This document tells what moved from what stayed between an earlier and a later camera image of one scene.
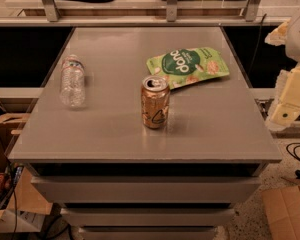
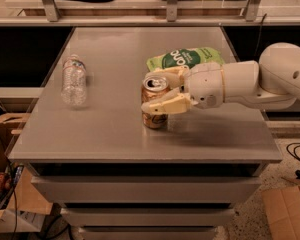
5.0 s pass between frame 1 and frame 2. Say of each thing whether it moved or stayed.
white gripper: moved
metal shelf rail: stayed
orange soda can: stayed
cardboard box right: stayed
